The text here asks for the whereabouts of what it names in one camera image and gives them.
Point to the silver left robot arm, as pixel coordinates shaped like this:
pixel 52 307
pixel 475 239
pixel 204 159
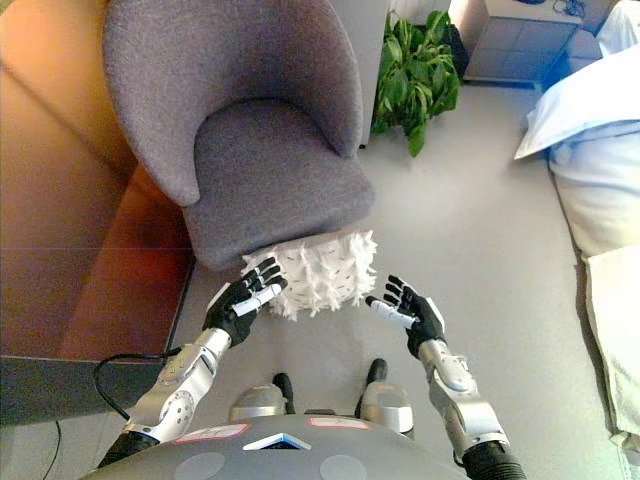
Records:
pixel 180 380

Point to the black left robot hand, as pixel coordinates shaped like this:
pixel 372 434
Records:
pixel 235 309

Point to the green potted plant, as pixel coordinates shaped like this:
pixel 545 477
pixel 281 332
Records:
pixel 415 75

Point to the silver right robot leg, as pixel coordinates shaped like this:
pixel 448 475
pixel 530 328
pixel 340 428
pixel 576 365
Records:
pixel 385 395

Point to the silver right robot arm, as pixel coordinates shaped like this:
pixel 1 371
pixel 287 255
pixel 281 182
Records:
pixel 462 400

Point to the silver left robot leg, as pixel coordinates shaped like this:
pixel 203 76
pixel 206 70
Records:
pixel 265 397

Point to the grey robot torso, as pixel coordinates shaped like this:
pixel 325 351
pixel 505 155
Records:
pixel 280 452

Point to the light blue pillow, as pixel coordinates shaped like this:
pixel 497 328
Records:
pixel 575 105

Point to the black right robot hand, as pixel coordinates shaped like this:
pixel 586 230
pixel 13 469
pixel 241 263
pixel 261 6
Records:
pixel 419 314

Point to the orange-brown wooden cabinet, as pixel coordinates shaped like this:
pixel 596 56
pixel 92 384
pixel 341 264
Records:
pixel 75 190

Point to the silver robot leg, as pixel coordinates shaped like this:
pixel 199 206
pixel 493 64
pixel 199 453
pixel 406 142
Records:
pixel 385 395
pixel 265 397

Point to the white spiky pillow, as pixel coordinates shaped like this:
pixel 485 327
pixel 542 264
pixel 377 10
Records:
pixel 320 272

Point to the grey fabric armchair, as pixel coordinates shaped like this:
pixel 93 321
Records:
pixel 240 125

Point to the grey bedside cabinet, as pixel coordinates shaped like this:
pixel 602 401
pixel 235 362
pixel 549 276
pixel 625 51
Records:
pixel 522 45

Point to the white bed with duvet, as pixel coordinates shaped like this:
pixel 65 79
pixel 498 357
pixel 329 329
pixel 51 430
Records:
pixel 600 210

